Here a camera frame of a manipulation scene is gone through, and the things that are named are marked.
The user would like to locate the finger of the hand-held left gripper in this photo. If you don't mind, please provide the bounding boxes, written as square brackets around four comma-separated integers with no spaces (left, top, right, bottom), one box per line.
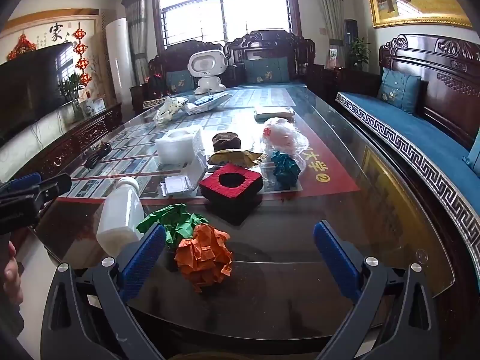
[22,173,73,206]
[0,172,43,196]

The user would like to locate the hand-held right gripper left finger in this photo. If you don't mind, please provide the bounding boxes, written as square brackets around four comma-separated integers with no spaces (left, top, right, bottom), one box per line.
[40,223,167,360]

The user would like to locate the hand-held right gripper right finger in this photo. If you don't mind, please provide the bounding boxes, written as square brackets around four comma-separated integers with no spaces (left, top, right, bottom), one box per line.
[313,220,440,360]

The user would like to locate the orange paper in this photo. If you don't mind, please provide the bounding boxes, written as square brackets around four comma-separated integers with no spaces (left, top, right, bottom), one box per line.
[174,224,233,294]

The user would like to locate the teal paper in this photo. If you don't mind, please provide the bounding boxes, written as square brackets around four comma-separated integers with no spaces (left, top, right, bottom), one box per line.
[271,151,302,186]

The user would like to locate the yellow snack wrapper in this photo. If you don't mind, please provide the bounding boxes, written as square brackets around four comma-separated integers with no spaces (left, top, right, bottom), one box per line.
[207,149,269,169]

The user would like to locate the person's left hand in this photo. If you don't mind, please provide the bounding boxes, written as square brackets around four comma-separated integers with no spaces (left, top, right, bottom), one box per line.
[0,240,24,308]

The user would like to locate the green crumpled paper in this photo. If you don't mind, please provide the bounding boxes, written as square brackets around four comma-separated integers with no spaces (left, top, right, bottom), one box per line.
[136,203,209,250]

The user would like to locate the white plastic bottle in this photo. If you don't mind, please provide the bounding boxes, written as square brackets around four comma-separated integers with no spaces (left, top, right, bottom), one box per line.
[96,176,145,256]

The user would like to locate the carved wooden television cabinet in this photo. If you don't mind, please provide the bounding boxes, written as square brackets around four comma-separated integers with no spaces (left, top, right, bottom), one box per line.
[0,103,122,181]

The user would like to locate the black television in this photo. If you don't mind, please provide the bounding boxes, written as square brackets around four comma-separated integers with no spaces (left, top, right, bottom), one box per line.
[0,42,77,147]

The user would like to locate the red and black paper box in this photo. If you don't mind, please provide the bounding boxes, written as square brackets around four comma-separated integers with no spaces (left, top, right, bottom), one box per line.
[199,163,263,211]

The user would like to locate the bamboo plant in vase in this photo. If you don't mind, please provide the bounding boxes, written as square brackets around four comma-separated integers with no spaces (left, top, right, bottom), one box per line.
[58,73,85,121]

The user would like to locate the white foam block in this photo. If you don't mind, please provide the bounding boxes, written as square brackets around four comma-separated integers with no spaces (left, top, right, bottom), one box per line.
[155,127,205,166]

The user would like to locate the clear plastic bag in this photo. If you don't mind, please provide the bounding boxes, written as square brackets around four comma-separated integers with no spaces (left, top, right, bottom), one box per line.
[260,117,309,162]

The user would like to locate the white printed plastic bag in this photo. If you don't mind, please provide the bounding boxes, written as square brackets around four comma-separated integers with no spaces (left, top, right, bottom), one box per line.
[154,96,188,126]

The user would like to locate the blue sofa seat cushion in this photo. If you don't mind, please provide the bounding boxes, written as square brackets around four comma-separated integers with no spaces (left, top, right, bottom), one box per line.
[337,92,480,211]

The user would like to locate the brown knit hat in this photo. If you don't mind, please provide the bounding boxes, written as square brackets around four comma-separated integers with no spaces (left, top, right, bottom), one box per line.
[212,132,242,151]

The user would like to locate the dark bag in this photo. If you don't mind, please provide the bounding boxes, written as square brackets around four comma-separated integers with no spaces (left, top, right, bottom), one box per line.
[148,74,167,100]

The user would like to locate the white floor air conditioner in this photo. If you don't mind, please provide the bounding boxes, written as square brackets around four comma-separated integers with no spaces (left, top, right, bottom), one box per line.
[105,17,136,106]

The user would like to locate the folded white cloth pack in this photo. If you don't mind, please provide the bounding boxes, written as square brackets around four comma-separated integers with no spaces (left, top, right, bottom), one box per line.
[254,106,295,122]

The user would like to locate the teal embroidered cushion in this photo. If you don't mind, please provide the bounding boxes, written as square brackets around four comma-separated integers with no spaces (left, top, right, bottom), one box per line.
[463,127,480,177]
[244,57,290,84]
[377,68,422,115]
[166,70,196,92]

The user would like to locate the wet wipes pack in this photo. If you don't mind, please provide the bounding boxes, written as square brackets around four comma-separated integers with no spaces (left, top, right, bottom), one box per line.
[184,92,230,115]

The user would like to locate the dark wooden side table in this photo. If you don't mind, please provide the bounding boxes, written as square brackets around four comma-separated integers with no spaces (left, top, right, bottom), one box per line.
[322,65,379,98]

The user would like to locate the carved wooden armchair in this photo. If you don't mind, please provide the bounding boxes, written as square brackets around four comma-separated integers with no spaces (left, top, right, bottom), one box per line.
[225,30,317,87]
[142,39,227,111]

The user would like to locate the patterned grey curtain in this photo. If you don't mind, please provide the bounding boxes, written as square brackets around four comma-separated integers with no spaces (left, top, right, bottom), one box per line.
[309,0,346,51]
[124,0,156,79]

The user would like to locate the white robot toy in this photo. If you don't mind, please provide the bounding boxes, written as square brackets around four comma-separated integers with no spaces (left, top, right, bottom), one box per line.
[187,49,227,94]

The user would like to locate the green potted plant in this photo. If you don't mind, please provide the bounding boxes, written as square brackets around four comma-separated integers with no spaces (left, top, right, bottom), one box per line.
[347,37,372,70]

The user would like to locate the long carved wooden sofa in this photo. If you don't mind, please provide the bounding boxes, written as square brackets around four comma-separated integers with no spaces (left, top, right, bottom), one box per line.
[335,34,480,308]

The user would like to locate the water dispenser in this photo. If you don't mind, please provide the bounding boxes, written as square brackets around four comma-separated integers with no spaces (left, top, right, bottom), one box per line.
[344,19,359,68]

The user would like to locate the barred window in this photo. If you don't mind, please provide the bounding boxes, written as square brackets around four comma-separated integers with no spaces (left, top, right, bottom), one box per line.
[152,0,301,49]

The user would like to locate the black cable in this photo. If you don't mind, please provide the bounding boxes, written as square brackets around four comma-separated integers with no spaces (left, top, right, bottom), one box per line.
[84,142,113,169]

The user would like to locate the red knot wall ornament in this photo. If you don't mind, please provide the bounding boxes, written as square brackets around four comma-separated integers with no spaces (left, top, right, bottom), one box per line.
[7,34,37,61]

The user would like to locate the red knot string ornament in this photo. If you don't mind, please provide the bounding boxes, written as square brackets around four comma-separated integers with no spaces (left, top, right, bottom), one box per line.
[72,28,92,87]

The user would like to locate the calligraphy wall art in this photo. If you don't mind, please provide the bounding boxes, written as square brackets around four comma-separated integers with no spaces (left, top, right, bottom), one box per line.
[0,18,99,61]

